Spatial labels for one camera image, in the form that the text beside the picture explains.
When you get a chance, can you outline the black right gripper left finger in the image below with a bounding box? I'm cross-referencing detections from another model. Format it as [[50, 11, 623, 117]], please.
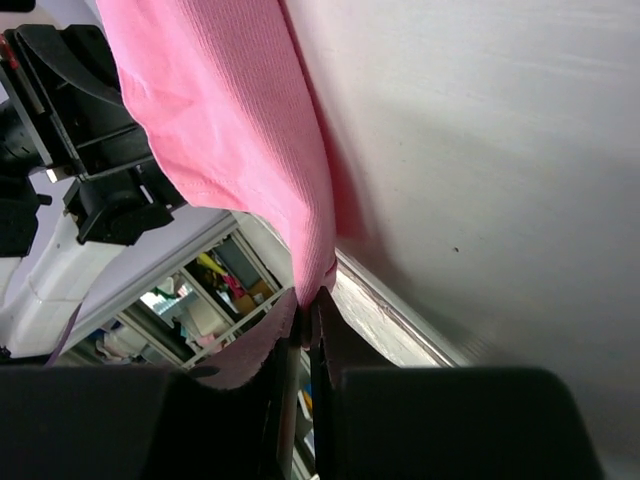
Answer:
[[1, 292, 298, 479]]

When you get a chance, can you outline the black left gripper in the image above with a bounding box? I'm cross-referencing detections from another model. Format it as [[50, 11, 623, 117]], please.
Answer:
[[1, 24, 185, 245]]

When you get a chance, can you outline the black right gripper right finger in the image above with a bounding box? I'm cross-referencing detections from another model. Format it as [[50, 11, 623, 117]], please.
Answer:
[[310, 290, 604, 479]]

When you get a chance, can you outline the light pink t-shirt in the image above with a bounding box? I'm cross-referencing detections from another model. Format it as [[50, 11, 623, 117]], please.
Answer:
[[94, 0, 369, 306]]

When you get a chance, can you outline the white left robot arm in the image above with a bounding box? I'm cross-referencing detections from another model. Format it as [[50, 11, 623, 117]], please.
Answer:
[[1, 24, 184, 365]]

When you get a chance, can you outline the metal storage shelf rack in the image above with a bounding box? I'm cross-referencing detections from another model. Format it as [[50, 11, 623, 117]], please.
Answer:
[[62, 219, 321, 480]]

